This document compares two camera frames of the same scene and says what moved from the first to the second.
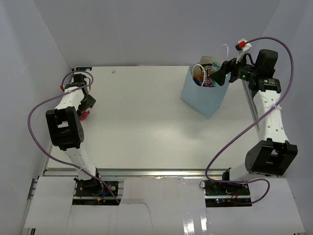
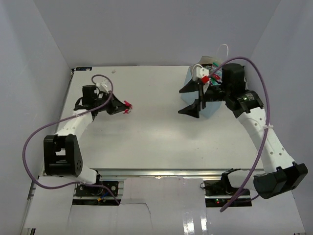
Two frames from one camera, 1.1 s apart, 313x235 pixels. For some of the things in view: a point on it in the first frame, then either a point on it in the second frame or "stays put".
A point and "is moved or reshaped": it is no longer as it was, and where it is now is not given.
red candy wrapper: x=84 y=114 is moved or reshaped
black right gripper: x=228 y=67 → x=192 y=109
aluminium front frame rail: x=73 y=173 stays put
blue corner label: x=83 y=68 stays put
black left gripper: x=89 y=102 → x=116 y=105
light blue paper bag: x=206 y=101 stays put
